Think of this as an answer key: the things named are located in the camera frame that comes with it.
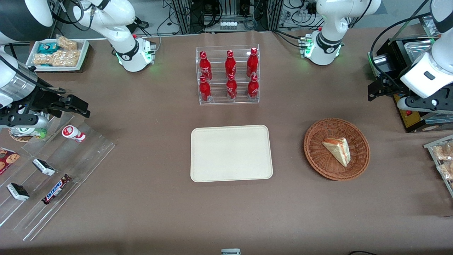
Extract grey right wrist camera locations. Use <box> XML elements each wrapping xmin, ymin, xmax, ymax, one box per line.
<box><xmin>0</xmin><ymin>104</ymin><xmax>49</xmax><ymax>129</ymax></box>

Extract teal snack packet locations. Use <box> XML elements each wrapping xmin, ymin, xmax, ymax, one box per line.
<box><xmin>37</xmin><ymin>42</ymin><xmax>59</xmax><ymax>54</ymax></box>

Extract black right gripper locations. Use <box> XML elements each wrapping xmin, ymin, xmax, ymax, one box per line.
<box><xmin>21</xmin><ymin>84</ymin><xmax>91</xmax><ymax>118</ymax></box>

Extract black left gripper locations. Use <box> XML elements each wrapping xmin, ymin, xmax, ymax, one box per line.
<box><xmin>368</xmin><ymin>75</ymin><xmax>404</xmax><ymax>102</ymax></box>

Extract black food warmer appliance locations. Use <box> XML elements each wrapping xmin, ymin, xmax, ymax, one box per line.
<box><xmin>367</xmin><ymin>35</ymin><xmax>453</xmax><ymax>134</ymax></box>

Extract white red yogurt bottle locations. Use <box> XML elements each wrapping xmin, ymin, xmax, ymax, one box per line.
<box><xmin>62</xmin><ymin>125</ymin><xmax>86</xmax><ymax>143</ymax></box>

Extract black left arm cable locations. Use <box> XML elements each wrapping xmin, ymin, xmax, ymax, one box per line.
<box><xmin>369</xmin><ymin>13</ymin><xmax>432</xmax><ymax>87</ymax></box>

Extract beige plastic tray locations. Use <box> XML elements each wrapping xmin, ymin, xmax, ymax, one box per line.
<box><xmin>190</xmin><ymin>125</ymin><xmax>274</xmax><ymax>183</ymax></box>

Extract Snickers chocolate bar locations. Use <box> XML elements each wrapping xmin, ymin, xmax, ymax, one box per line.
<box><xmin>42</xmin><ymin>174</ymin><xmax>72</xmax><ymax>205</ymax></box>

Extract metal food pan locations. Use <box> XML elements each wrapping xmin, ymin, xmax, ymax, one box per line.
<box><xmin>404</xmin><ymin>40</ymin><xmax>437</xmax><ymax>62</ymax></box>

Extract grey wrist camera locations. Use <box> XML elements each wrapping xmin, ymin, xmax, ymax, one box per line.
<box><xmin>396</xmin><ymin>87</ymin><xmax>453</xmax><ymax>114</ymax></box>
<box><xmin>0</xmin><ymin>104</ymin><xmax>49</xmax><ymax>129</ymax></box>

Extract clear acrylic bottle rack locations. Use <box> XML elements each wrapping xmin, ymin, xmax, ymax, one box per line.
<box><xmin>195</xmin><ymin>45</ymin><xmax>260</xmax><ymax>105</ymax></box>

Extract clear bag of pastries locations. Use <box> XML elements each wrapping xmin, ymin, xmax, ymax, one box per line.
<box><xmin>436</xmin><ymin>161</ymin><xmax>453</xmax><ymax>180</ymax></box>
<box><xmin>432</xmin><ymin>142</ymin><xmax>453</xmax><ymax>162</ymax></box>

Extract triangular sandwich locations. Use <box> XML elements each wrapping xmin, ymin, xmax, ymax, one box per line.
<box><xmin>321</xmin><ymin>137</ymin><xmax>351</xmax><ymax>168</ymax></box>

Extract green white packet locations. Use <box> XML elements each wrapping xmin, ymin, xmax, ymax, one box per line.
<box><xmin>12</xmin><ymin>127</ymin><xmax>47</xmax><ymax>139</ymax></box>

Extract large peanut brittle pack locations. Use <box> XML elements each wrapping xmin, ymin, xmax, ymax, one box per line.
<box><xmin>33</xmin><ymin>50</ymin><xmax>81</xmax><ymax>68</ymax></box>

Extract black white snack bar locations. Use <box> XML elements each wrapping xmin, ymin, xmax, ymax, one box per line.
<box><xmin>33</xmin><ymin>158</ymin><xmax>56</xmax><ymax>176</ymax></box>
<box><xmin>7</xmin><ymin>183</ymin><xmax>30</xmax><ymax>202</ymax></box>

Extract small wicker coaster basket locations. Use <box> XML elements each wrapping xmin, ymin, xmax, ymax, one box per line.
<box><xmin>8</xmin><ymin>127</ymin><xmax>48</xmax><ymax>143</ymax></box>

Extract aluminium equipment rack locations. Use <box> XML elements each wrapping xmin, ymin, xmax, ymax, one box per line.
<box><xmin>172</xmin><ymin>0</ymin><xmax>283</xmax><ymax>34</ymax></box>

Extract clear acrylic tiered shelf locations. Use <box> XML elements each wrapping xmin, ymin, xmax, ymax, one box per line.
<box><xmin>0</xmin><ymin>113</ymin><xmax>116</xmax><ymax>242</ymax></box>

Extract red cookie packet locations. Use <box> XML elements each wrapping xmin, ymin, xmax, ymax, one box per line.
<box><xmin>0</xmin><ymin>147</ymin><xmax>21</xmax><ymax>176</ymax></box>

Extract white snack tray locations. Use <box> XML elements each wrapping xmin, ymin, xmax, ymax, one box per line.
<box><xmin>25</xmin><ymin>38</ymin><xmax>90</xmax><ymax>72</ymax></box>

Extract brown wicker basket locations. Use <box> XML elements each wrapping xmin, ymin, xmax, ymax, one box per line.
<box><xmin>304</xmin><ymin>118</ymin><xmax>371</xmax><ymax>181</ymax></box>

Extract metal edged snack tray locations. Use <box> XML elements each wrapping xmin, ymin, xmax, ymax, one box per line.
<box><xmin>424</xmin><ymin>135</ymin><xmax>453</xmax><ymax>198</ymax></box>

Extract small peanut brittle pack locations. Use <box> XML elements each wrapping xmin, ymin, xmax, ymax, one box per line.
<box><xmin>57</xmin><ymin>35</ymin><xmax>78</xmax><ymax>51</ymax></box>

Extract red cola bottle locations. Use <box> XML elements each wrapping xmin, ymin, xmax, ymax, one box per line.
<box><xmin>225</xmin><ymin>50</ymin><xmax>237</xmax><ymax>77</ymax></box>
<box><xmin>247</xmin><ymin>74</ymin><xmax>259</xmax><ymax>100</ymax></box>
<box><xmin>246</xmin><ymin>47</ymin><xmax>259</xmax><ymax>78</ymax></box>
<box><xmin>226</xmin><ymin>73</ymin><xmax>237</xmax><ymax>100</ymax></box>
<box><xmin>199</xmin><ymin>51</ymin><xmax>213</xmax><ymax>81</ymax></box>
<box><xmin>199</xmin><ymin>76</ymin><xmax>212</xmax><ymax>102</ymax></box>

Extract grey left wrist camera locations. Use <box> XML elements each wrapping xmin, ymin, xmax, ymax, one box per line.
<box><xmin>396</xmin><ymin>87</ymin><xmax>453</xmax><ymax>114</ymax></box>

